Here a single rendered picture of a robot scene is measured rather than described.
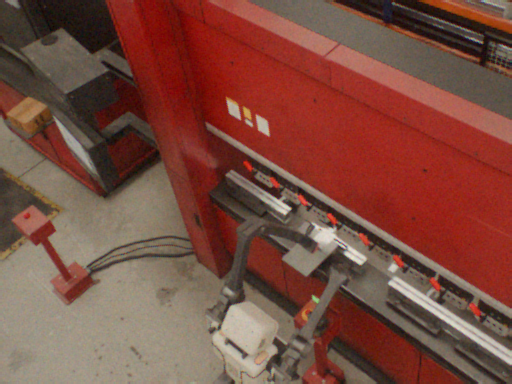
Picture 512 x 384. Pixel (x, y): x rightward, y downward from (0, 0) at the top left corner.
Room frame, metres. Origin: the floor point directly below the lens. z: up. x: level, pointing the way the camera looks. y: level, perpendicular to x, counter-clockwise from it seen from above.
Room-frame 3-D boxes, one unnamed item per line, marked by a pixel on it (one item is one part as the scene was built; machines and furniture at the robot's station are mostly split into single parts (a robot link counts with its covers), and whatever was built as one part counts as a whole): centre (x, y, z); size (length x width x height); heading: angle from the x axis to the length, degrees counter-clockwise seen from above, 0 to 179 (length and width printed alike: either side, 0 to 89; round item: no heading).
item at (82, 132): (2.74, 0.91, 1.42); 0.45 x 0.12 x 0.36; 31
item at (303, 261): (2.05, -0.19, 1.00); 0.26 x 0.18 x 0.01; 128
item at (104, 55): (3.00, 0.71, 1.66); 0.40 x 0.24 x 0.07; 38
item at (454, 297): (1.53, -0.79, 1.26); 0.15 x 0.09 x 0.17; 38
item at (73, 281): (2.84, 1.48, 0.41); 0.25 x 0.20 x 0.83; 128
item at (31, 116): (3.57, 1.47, 1.04); 0.30 x 0.26 x 0.12; 39
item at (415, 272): (1.69, -0.66, 1.26); 0.15 x 0.09 x 0.17; 38
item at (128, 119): (3.00, 0.71, 1.17); 0.40 x 0.24 x 0.07; 38
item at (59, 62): (2.82, 0.87, 1.53); 0.51 x 0.25 x 0.85; 31
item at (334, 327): (1.77, -0.16, 0.75); 0.20 x 0.16 x 0.18; 39
